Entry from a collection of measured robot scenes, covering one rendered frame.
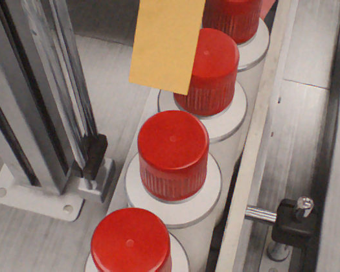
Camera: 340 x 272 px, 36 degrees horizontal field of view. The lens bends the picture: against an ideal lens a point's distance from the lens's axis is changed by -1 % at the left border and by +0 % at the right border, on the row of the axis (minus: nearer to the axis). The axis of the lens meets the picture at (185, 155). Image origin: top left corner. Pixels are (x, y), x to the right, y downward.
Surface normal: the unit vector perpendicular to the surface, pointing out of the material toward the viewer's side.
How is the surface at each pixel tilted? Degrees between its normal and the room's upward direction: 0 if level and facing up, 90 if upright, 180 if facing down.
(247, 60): 45
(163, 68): 49
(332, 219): 0
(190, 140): 2
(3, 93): 90
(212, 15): 90
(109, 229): 2
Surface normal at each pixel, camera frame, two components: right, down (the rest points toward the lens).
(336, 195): 0.02, -0.47
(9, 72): 0.97, 0.23
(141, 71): -0.18, 0.34
